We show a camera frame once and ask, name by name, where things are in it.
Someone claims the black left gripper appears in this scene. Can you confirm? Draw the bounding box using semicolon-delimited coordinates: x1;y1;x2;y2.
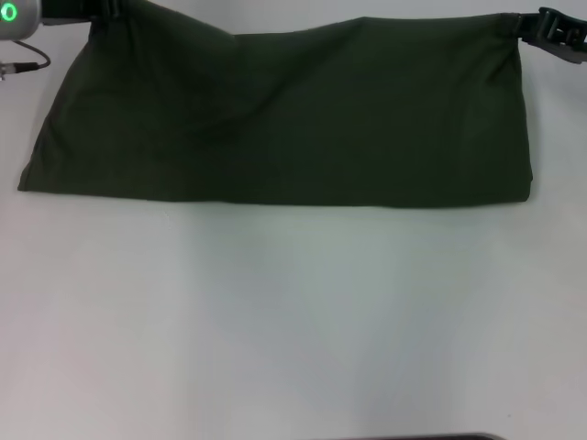
39;0;130;27

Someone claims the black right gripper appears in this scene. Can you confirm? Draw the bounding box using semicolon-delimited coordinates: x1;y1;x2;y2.
512;5;587;66

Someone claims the dark green FREE! t-shirt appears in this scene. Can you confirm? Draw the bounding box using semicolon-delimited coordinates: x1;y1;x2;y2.
16;0;535;208

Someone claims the left gripper connector cable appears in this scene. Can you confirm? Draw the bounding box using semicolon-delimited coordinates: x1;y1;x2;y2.
0;38;51;83

